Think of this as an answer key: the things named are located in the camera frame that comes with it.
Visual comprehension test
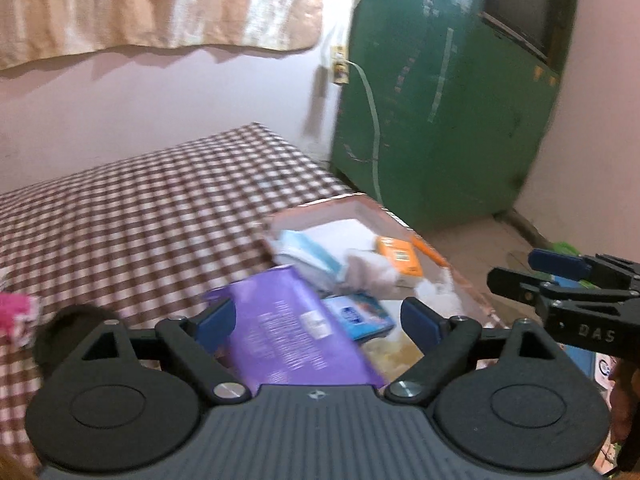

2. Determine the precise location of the beige curtain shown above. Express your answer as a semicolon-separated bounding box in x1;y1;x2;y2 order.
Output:
0;0;331;72

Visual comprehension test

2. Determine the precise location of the grey floor pipe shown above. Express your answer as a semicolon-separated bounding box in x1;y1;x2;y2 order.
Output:
492;207;552;252

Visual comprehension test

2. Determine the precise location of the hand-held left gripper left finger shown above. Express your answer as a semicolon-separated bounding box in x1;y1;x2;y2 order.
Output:
50;297;251;407

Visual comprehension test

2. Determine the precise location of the cream plastic packet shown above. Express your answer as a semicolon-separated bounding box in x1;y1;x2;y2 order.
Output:
360;332;427;382

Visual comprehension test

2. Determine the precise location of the white paper sheet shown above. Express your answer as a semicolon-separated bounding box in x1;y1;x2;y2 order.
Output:
300;217;382;257

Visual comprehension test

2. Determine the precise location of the blue printed packet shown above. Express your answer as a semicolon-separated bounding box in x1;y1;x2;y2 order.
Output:
320;294;397;344

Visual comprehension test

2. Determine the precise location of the pink cardboard box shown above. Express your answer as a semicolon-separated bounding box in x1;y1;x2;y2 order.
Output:
267;194;507;361

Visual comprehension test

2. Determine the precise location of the light blue packet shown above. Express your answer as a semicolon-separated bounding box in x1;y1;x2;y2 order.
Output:
567;345;619;387

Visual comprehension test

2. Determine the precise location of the green cabinet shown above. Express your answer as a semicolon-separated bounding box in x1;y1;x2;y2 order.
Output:
330;0;584;232

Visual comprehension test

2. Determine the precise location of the wall socket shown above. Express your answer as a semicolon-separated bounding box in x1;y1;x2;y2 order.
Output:
331;45;350;85

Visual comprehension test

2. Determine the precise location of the white fluffy cloth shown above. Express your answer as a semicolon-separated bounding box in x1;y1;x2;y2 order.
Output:
414;269;462;322

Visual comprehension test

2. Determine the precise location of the purple packet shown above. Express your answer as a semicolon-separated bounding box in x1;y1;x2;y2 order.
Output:
202;265;389;399

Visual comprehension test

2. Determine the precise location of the light blue face mask pack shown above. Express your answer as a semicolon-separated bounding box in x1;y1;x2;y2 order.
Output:
270;230;352;287

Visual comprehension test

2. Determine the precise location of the pink sock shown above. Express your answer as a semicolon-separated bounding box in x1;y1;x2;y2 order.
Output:
0;290;44;347

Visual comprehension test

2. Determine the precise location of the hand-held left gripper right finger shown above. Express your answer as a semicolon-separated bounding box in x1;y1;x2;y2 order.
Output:
384;296;584;406

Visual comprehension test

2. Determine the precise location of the orange packet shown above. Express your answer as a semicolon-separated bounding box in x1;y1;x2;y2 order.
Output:
375;235;425;289

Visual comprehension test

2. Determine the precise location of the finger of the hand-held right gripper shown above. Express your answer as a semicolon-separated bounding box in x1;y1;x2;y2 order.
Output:
486;266;576;311
528;248;640;288

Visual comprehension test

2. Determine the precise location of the black cloth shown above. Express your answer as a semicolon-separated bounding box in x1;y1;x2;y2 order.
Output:
32;305;121;377

